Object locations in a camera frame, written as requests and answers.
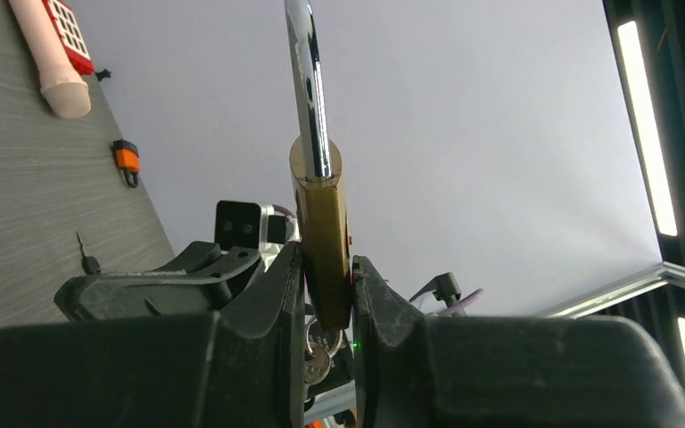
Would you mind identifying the black headed key bunch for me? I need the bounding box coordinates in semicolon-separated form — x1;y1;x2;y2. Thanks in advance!
76;232;102;276

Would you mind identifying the silver key bunch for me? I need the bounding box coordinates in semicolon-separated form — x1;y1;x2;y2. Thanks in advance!
303;317;343;386

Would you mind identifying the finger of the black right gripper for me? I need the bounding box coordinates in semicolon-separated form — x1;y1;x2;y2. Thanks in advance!
54;247;266;321
159;241;221;273

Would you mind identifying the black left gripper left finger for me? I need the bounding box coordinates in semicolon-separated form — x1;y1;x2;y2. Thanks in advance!
0;243;305;427

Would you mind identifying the small orange padlock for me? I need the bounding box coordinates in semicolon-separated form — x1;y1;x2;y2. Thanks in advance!
111;139;140;188

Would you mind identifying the brass padlock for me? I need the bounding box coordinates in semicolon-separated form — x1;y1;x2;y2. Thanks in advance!
284;1;352;330

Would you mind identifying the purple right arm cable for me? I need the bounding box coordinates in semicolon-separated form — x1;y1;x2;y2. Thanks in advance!
271;203;485;317

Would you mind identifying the black knob on rail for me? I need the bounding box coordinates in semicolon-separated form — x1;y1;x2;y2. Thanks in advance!
95;69;111;82

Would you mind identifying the red block with holes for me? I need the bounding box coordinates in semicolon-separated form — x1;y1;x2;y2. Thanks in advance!
42;0;95;76

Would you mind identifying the beige wooden rolling pin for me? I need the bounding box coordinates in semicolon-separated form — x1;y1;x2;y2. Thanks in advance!
9;0;92;119

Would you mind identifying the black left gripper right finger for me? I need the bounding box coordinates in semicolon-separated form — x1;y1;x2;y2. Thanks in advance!
352;256;685;427

